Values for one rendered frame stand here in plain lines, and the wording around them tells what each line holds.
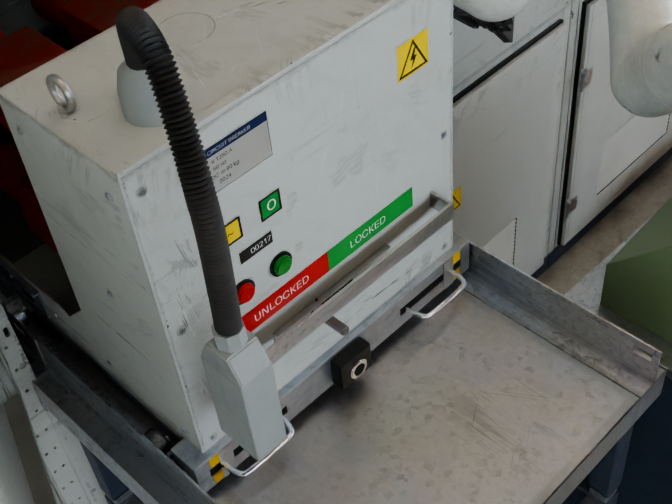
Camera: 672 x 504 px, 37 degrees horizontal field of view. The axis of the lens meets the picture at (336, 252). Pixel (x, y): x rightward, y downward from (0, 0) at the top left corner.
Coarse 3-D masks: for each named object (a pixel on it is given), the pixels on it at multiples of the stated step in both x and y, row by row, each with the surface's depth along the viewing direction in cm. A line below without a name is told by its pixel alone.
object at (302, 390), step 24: (456, 240) 152; (432, 264) 148; (456, 264) 152; (408, 288) 145; (432, 288) 150; (384, 312) 143; (360, 336) 141; (384, 336) 146; (288, 384) 135; (312, 384) 138; (288, 408) 136; (192, 456) 128; (240, 456) 133
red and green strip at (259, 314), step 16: (384, 208) 132; (400, 208) 135; (368, 224) 131; (384, 224) 134; (352, 240) 130; (336, 256) 129; (304, 272) 126; (320, 272) 128; (288, 288) 125; (304, 288) 127; (272, 304) 124; (256, 320) 123
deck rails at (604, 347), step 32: (480, 256) 152; (480, 288) 154; (512, 288) 151; (544, 288) 145; (544, 320) 149; (576, 320) 144; (576, 352) 144; (608, 352) 143; (64, 384) 148; (96, 384) 147; (640, 384) 139; (96, 416) 143; (128, 416) 143; (192, 480) 127
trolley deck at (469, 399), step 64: (448, 320) 151; (512, 320) 150; (384, 384) 144; (448, 384) 143; (512, 384) 142; (576, 384) 141; (128, 448) 139; (320, 448) 137; (384, 448) 136; (448, 448) 135; (512, 448) 134; (576, 448) 134
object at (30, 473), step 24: (0, 360) 143; (0, 384) 146; (0, 408) 140; (24, 408) 144; (0, 432) 129; (24, 432) 143; (0, 456) 119; (24, 456) 140; (0, 480) 110; (24, 480) 134; (48, 480) 135
